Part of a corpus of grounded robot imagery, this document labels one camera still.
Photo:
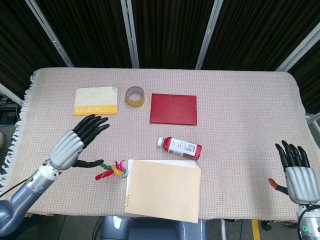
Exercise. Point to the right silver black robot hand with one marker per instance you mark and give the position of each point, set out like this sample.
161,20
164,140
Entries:
301,183

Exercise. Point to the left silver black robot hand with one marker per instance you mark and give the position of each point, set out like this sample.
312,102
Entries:
66,150

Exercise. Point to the colourful feather toy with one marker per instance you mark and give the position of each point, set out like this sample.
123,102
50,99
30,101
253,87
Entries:
117,172

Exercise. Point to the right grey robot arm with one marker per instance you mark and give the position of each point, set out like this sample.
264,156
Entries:
308,225

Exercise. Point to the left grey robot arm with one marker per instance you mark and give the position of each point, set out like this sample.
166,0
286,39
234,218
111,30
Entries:
22,195

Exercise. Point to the yellow white Lexicon book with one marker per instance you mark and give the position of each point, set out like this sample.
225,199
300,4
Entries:
95,100

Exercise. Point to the yellowish clear tape roll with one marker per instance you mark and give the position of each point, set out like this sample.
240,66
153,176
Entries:
135,103

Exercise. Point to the beige woven tablecloth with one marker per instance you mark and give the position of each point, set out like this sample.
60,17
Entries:
237,112

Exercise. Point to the beige loose-leaf binder notebook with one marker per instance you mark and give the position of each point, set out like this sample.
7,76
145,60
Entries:
162,190

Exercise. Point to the red hardcover book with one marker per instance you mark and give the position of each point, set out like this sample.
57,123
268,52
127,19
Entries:
173,110

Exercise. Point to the grey blue robot torso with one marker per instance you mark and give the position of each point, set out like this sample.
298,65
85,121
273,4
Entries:
150,230

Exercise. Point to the red NFC juice bottle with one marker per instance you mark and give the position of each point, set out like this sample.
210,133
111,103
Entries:
182,147

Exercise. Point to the dark pleated curtain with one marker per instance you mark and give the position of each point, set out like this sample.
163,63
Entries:
95,32

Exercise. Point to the white metal frame post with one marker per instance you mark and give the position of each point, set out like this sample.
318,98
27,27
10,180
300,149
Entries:
49,32
300,53
10,93
209,32
130,32

